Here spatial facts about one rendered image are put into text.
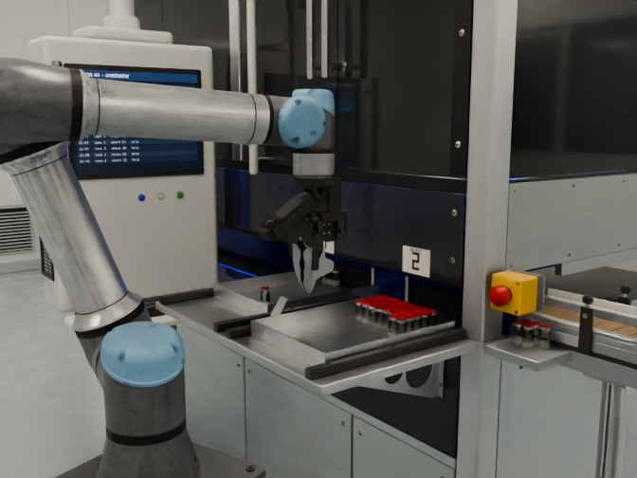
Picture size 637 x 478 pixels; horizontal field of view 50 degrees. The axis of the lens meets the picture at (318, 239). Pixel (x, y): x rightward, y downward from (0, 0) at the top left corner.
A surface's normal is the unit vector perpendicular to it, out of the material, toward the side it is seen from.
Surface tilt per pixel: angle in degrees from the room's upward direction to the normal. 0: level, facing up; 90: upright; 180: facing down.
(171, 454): 73
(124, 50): 90
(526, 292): 90
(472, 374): 90
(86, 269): 92
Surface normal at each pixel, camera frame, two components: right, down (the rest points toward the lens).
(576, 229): 0.60, 0.14
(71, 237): 0.34, 0.20
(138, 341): 0.06, -0.96
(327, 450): -0.80, 0.10
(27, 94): 0.09, 0.00
